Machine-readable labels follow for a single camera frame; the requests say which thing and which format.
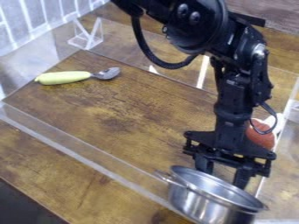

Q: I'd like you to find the clear acrylic enclosure wall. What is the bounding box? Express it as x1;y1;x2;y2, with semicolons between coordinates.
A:
0;0;299;224

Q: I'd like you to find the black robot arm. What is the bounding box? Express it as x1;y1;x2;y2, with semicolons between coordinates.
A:
110;0;276;188

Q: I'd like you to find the thick black arm hose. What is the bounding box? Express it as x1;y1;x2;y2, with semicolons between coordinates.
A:
129;14;200;70

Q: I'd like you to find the green handled metal spoon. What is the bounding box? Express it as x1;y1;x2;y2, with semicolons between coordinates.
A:
33;67;119;85

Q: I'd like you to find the clear acrylic triangle bracket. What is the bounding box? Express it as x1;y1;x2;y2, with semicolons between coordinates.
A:
67;17;103;50

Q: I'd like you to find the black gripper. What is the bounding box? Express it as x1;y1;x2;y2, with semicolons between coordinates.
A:
182;131;276;189

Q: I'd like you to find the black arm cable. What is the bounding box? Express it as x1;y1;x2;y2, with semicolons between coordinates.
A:
248;101;278;136

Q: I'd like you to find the black strip on table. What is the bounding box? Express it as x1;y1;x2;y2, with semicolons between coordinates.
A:
229;12;266;27

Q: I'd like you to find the red white plush mushroom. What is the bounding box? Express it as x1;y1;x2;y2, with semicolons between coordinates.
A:
245;113;284;151

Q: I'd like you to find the silver metal pot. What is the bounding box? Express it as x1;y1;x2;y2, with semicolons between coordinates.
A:
154;165;268;224

